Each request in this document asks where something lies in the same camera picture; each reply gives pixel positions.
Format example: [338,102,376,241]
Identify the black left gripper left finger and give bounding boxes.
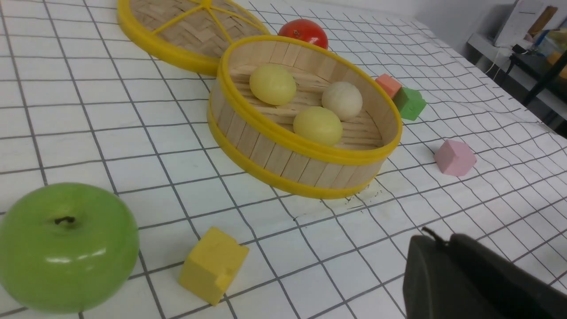
[402,227,501,319]

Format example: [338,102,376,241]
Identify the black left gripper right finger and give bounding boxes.
[447,234,567,319]

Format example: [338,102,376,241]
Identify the yellow bun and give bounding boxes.
[249,63,296,106]
[292,106,343,147]

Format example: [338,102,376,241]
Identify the beige bun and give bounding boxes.
[321,82,363,121]

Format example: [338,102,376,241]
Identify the bamboo steamer tray yellow rim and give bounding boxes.
[207,35,403,198]

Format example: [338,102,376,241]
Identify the bamboo steamer lid yellow rim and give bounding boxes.
[117,0,269,77]

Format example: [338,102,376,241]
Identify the pink foam cube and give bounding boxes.
[434,140,477,176]

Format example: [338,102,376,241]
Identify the green foam cube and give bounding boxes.
[393,87,427,121]

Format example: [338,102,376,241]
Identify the orange foam cube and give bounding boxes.
[375,74,402,99]

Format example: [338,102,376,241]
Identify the yellow foam cube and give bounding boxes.
[179,227,249,306]

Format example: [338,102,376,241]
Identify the background shelf with clutter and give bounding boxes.
[466,0,566,135]

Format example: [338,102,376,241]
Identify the red tomato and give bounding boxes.
[277,19,328,49]

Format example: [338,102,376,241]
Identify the green apple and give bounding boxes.
[0,183,140,313]

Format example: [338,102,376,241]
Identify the white grid tablecloth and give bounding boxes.
[0,0,567,319]

